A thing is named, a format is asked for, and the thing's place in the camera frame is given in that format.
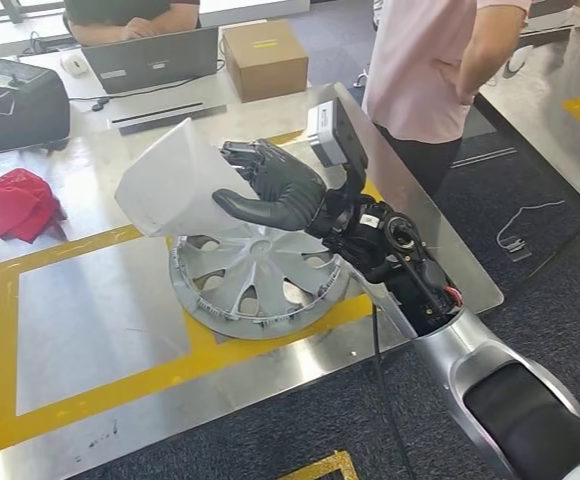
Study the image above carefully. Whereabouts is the person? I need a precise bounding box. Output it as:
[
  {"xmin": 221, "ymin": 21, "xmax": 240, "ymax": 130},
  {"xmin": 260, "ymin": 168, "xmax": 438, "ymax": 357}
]
[
  {"xmin": 352, "ymin": 0, "xmax": 534, "ymax": 199},
  {"xmin": 62, "ymin": 0, "xmax": 202, "ymax": 48}
]

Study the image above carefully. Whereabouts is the brown cardboard box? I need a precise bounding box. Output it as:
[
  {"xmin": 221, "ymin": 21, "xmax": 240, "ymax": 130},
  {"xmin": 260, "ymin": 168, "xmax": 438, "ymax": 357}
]
[{"xmin": 221, "ymin": 19, "xmax": 310, "ymax": 104}]

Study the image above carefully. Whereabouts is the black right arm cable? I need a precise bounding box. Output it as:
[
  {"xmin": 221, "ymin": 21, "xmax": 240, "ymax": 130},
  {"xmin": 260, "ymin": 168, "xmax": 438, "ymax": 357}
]
[{"xmin": 371, "ymin": 304, "xmax": 411, "ymax": 480}]

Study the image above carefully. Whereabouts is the silver wheel cover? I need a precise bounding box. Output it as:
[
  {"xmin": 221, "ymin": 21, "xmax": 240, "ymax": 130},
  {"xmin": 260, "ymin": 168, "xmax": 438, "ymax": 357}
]
[{"xmin": 168, "ymin": 221, "xmax": 352, "ymax": 342}]

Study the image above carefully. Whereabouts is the black carry case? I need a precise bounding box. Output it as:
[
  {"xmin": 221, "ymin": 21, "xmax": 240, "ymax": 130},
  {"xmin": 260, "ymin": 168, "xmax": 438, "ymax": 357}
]
[{"xmin": 0, "ymin": 58, "xmax": 71, "ymax": 155}]

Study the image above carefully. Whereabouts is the grey laptop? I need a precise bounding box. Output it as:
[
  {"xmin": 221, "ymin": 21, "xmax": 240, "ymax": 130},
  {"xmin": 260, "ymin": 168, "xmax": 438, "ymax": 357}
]
[{"xmin": 80, "ymin": 26, "xmax": 220, "ymax": 95}]

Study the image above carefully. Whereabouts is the steel workbench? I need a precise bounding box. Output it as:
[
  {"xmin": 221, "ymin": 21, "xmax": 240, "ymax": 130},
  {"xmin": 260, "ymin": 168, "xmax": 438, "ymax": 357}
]
[
  {"xmin": 472, "ymin": 6, "xmax": 580, "ymax": 227},
  {"xmin": 0, "ymin": 82, "xmax": 505, "ymax": 480}
]

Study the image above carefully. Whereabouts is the yellow floor tape square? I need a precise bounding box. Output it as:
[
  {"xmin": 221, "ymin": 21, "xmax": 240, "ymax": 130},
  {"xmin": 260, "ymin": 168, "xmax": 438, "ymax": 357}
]
[{"xmin": 277, "ymin": 450, "xmax": 360, "ymax": 480}]

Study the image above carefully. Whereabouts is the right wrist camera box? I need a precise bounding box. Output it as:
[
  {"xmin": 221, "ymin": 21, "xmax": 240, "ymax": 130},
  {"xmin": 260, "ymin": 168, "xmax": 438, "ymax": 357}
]
[{"xmin": 307, "ymin": 97, "xmax": 369, "ymax": 193}]

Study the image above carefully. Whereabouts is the white triangular plastic part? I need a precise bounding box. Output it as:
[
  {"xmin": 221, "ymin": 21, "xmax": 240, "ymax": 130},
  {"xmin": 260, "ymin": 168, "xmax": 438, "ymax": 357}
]
[{"xmin": 115, "ymin": 117, "xmax": 261, "ymax": 240}]

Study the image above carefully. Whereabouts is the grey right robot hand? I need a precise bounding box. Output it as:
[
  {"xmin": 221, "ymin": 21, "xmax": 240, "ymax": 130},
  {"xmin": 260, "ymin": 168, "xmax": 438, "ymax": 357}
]
[{"xmin": 212, "ymin": 139, "xmax": 328, "ymax": 233}]

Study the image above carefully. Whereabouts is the white computer mouse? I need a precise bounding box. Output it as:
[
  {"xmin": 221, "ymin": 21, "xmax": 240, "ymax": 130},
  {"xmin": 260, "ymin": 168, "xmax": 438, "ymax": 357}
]
[{"xmin": 61, "ymin": 52, "xmax": 90, "ymax": 79}]

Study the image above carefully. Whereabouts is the red cap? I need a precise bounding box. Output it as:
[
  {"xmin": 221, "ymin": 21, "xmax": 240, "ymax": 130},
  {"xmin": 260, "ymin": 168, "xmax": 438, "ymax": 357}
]
[{"xmin": 0, "ymin": 168, "xmax": 68, "ymax": 245}]

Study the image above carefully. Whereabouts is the white thin cable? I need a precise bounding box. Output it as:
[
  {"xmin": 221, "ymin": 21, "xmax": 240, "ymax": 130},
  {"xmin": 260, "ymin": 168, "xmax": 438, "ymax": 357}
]
[{"xmin": 495, "ymin": 199, "xmax": 566, "ymax": 253}]

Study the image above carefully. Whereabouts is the steel floor socket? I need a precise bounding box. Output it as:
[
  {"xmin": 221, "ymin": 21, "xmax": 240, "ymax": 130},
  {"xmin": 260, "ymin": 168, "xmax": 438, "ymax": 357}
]
[{"xmin": 502, "ymin": 237, "xmax": 531, "ymax": 263}]

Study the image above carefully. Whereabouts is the white office desk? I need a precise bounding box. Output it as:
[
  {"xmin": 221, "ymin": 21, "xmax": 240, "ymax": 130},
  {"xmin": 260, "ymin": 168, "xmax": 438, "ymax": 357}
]
[{"xmin": 0, "ymin": 13, "xmax": 316, "ymax": 144}]

